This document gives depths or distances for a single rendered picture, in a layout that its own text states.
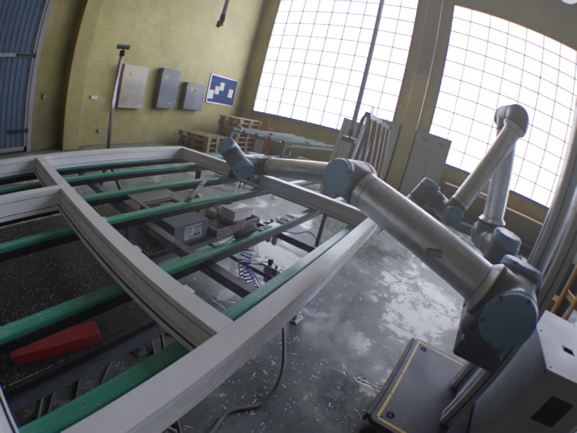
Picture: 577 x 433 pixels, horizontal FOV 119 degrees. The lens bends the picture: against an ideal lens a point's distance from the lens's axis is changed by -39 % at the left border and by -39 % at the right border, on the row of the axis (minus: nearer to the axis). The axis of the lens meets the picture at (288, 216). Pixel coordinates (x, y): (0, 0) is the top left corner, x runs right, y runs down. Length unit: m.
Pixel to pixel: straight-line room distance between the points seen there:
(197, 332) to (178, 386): 0.15
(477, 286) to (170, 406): 0.65
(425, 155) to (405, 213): 6.75
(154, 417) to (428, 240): 0.66
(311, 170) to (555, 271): 0.96
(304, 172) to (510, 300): 0.85
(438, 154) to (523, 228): 3.27
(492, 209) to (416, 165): 6.11
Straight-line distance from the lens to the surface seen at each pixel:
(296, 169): 1.14
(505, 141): 1.29
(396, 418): 1.28
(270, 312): 0.52
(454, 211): 1.22
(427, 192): 1.32
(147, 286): 0.59
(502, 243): 1.32
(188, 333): 0.54
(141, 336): 0.97
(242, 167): 1.22
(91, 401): 0.48
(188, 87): 8.39
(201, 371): 0.41
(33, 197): 1.08
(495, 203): 1.45
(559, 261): 1.03
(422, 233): 0.72
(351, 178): 0.79
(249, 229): 0.93
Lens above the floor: 1.27
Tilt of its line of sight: 19 degrees down
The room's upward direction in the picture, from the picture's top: 14 degrees clockwise
